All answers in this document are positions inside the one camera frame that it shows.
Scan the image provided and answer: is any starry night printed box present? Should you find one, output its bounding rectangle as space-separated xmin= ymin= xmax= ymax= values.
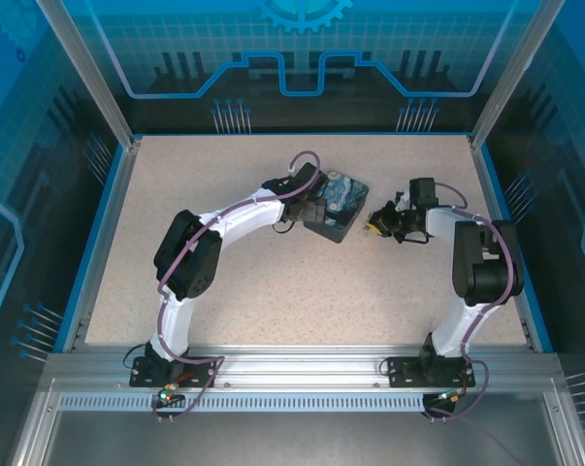
xmin=303 ymin=168 xmax=372 ymax=245

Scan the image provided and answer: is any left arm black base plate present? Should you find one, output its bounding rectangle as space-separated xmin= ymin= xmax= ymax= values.
xmin=129 ymin=356 xmax=219 ymax=388

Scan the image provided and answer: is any aluminium mounting rail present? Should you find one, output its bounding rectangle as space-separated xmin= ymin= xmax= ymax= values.
xmin=47 ymin=345 xmax=563 ymax=390

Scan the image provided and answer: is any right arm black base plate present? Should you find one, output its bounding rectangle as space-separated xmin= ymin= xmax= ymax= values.
xmin=386 ymin=356 xmax=482 ymax=388

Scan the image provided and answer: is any aluminium corner post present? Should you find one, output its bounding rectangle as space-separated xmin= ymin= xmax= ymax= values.
xmin=469 ymin=0 xmax=568 ymax=150
xmin=34 ymin=0 xmax=143 ymax=150

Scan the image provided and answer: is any aluminium side rail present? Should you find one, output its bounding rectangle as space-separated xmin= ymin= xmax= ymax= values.
xmin=61 ymin=137 xmax=143 ymax=353
xmin=469 ymin=135 xmax=540 ymax=351

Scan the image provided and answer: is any slotted grey cable duct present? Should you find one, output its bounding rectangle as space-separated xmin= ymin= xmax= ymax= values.
xmin=57 ymin=393 xmax=427 ymax=413

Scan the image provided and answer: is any small connector board with LED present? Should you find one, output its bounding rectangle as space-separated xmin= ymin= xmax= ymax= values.
xmin=425 ymin=385 xmax=468 ymax=410
xmin=154 ymin=383 xmax=184 ymax=408

